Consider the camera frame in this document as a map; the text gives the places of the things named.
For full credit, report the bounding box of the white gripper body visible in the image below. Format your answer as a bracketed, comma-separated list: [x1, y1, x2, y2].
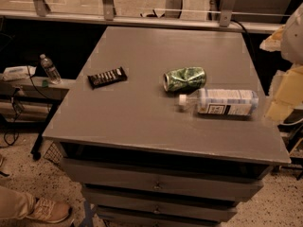
[281, 3, 303, 64]

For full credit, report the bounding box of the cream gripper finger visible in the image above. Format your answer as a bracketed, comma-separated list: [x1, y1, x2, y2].
[259, 26, 285, 52]
[265, 64, 303, 122]

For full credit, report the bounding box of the crushed green soda can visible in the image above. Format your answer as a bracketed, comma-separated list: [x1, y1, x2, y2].
[163, 67, 206, 92]

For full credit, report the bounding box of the small upright water bottle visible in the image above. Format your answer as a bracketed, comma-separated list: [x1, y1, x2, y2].
[40, 54, 62, 84]

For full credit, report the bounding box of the metal window railing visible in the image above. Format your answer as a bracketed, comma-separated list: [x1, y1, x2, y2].
[0, 0, 302, 33]

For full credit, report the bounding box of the clear plastic bottle lying down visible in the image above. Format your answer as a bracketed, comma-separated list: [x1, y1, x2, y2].
[178, 88, 258, 116]

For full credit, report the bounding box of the grey drawer cabinet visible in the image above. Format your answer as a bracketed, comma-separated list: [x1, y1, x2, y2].
[44, 26, 289, 227]

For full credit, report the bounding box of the dark chocolate bar wrapper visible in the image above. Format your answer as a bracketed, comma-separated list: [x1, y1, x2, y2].
[88, 67, 128, 89]

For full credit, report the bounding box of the low side bench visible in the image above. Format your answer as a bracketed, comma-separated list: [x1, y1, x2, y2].
[1, 77, 76, 161]

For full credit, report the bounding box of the white tissue pack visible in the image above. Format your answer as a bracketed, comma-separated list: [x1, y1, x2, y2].
[2, 65, 36, 81]

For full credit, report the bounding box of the beige sneaker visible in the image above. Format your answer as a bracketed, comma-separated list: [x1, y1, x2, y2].
[27, 198, 72, 224]

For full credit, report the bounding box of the black cable on floor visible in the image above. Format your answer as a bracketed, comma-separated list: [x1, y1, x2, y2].
[2, 64, 51, 148]

